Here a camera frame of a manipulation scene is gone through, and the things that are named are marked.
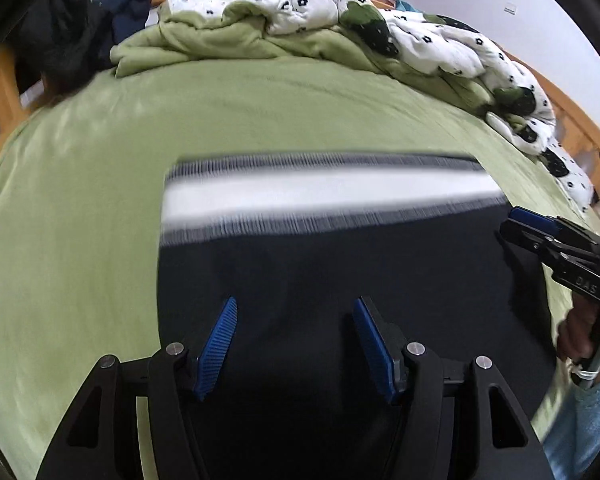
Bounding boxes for dark navy striped pants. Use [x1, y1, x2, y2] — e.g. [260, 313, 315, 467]
[157, 153, 556, 479]

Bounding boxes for right hand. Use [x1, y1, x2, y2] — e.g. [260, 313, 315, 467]
[557, 296, 597, 362]

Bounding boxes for light blue right sleeve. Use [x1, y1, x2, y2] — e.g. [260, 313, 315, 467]
[543, 383, 600, 479]

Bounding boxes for white floral comforter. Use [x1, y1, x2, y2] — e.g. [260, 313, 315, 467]
[157, 0, 595, 209]

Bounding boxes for green bed sheet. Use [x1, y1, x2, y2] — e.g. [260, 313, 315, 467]
[0, 54, 600, 480]

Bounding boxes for black jacket on footboard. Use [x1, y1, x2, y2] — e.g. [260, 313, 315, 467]
[7, 0, 111, 94]

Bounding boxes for green fleece blanket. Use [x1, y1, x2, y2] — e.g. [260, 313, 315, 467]
[109, 13, 495, 116]

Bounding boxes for navy garment on footboard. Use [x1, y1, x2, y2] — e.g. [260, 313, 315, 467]
[97, 0, 152, 44]

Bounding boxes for wooden bed frame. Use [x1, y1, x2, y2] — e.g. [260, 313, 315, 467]
[0, 0, 600, 193]

